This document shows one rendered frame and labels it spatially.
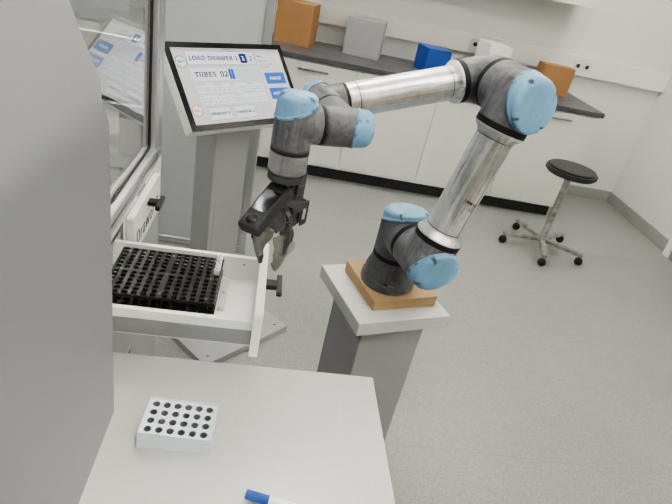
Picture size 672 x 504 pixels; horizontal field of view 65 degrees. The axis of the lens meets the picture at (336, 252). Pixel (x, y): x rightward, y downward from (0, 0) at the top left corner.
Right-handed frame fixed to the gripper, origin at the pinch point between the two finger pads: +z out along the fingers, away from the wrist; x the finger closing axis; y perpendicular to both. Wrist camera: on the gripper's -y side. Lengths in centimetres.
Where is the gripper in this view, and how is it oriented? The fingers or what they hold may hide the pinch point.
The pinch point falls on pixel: (266, 262)
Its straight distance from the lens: 111.9
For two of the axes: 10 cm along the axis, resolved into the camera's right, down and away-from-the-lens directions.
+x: -8.3, -4.0, 3.8
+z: -1.9, 8.5, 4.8
